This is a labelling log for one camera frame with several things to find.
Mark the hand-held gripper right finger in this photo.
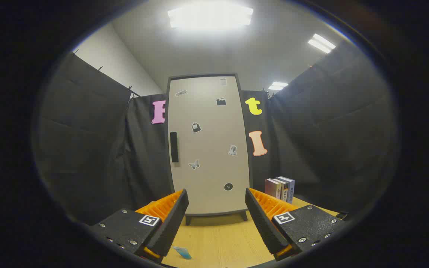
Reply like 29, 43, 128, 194
245, 188, 349, 261

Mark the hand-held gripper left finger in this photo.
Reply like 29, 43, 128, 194
88, 189, 190, 263

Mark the white blue cosmetic tube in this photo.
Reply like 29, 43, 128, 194
172, 246, 193, 260

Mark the black door handle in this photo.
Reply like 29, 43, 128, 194
170, 132, 179, 163

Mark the light grey cabinet door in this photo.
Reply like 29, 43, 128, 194
168, 76, 250, 216

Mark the dark grey cabinet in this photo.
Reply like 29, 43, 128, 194
166, 73, 253, 226

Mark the white yellow spine book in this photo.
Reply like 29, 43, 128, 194
273, 178, 289, 202

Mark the black backdrop cloth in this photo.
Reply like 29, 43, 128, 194
36, 39, 397, 226

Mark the long ceiling light panel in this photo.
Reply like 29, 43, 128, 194
308, 33, 337, 54

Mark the large ceiling light panel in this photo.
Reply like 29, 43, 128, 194
168, 3, 254, 30

